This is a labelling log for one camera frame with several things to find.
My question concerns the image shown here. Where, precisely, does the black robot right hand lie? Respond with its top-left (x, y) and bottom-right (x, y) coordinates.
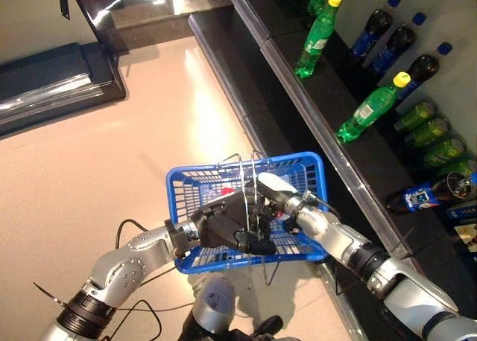
top-left (254, 184), bottom-right (300, 242)

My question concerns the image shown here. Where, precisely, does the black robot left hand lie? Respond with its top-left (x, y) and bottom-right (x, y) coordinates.
top-left (189, 191), bottom-right (279, 256)

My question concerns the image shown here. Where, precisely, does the clear water bottle red cap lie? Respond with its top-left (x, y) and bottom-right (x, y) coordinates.
top-left (207, 186), bottom-right (239, 208)

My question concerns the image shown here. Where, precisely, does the blue plastic shopping basket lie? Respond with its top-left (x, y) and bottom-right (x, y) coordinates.
top-left (165, 150), bottom-right (331, 275)

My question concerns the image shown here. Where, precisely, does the silver robot left leg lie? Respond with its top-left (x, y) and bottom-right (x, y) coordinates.
top-left (182, 277), bottom-right (238, 341)

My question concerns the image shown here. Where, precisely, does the silver robot leg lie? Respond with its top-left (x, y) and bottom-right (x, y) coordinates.
top-left (230, 314), bottom-right (299, 341)
top-left (182, 277), bottom-right (238, 341)

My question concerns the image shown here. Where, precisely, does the silver robot right leg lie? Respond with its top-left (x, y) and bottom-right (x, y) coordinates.
top-left (230, 314), bottom-right (299, 341)

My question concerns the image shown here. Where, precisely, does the dark cola bottle blue label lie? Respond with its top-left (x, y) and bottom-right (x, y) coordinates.
top-left (385, 171), bottom-right (477, 214)
top-left (394, 42), bottom-right (454, 103)
top-left (370, 12), bottom-right (428, 76)
top-left (350, 0), bottom-right (402, 61)

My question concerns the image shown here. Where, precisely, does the narrow blue snack box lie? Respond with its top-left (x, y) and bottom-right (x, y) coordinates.
top-left (445, 203), bottom-right (477, 223)

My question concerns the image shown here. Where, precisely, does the black low display platform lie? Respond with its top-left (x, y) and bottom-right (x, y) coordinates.
top-left (0, 41), bottom-right (127, 137)

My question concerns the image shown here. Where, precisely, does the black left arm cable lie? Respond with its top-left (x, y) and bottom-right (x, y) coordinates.
top-left (111, 217), bottom-right (195, 341)

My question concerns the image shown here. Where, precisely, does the black shelf board clear rail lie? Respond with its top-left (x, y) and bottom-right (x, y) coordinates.
top-left (404, 214), bottom-right (477, 297)
top-left (260, 16), bottom-right (477, 260)
top-left (221, 0), bottom-right (336, 51)

